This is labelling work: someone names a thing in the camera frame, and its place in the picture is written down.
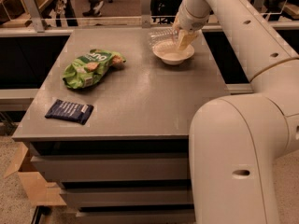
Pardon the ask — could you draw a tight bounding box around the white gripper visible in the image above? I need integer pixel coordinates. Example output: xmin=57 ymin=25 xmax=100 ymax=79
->
xmin=172 ymin=0 xmax=210 ymax=50

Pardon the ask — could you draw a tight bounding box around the clear plastic water bottle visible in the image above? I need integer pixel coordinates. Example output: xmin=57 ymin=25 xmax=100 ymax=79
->
xmin=148 ymin=28 xmax=178 ymax=48

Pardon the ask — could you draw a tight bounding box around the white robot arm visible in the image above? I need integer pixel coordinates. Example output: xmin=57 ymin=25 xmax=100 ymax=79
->
xmin=175 ymin=0 xmax=299 ymax=224

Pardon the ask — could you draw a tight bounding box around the white paper bowl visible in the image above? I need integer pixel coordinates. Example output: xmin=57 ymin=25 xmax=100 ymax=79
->
xmin=152 ymin=39 xmax=194 ymax=65

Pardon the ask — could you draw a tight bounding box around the green snack chip bag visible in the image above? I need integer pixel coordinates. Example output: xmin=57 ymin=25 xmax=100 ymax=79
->
xmin=63 ymin=49 xmax=126 ymax=90

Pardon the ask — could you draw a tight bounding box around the grey drawer cabinet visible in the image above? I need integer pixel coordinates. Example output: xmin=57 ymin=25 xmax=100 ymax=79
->
xmin=13 ymin=28 xmax=228 ymax=224

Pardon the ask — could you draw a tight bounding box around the dark blue snack bar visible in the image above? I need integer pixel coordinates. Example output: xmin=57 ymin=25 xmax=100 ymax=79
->
xmin=45 ymin=99 xmax=93 ymax=125

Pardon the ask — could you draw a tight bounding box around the cardboard box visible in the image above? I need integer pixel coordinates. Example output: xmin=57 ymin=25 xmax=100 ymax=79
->
xmin=4 ymin=143 xmax=65 ymax=206

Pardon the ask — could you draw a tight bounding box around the middle metal glass bracket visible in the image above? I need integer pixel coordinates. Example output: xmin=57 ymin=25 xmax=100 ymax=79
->
xmin=140 ymin=0 xmax=151 ymax=28

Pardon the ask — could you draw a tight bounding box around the left metal glass bracket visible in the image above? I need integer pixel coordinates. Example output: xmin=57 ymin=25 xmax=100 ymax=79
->
xmin=23 ymin=0 xmax=45 ymax=33

